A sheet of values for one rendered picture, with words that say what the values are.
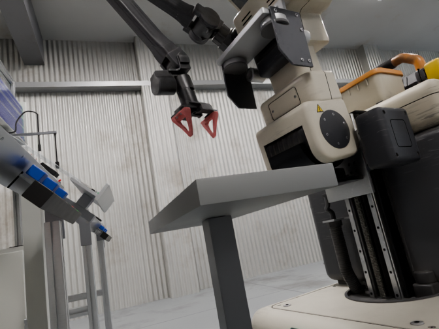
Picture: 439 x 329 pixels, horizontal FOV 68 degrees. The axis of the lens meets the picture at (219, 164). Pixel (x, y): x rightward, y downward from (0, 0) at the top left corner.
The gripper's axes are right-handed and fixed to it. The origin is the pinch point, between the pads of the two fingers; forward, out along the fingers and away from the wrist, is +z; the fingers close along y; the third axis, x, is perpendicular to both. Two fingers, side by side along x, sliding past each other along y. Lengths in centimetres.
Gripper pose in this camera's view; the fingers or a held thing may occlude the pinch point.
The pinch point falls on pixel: (202, 134)
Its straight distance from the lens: 96.6
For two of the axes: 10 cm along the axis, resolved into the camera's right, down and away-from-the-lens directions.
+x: -6.6, 4.5, 6.0
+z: 3.5, 8.9, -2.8
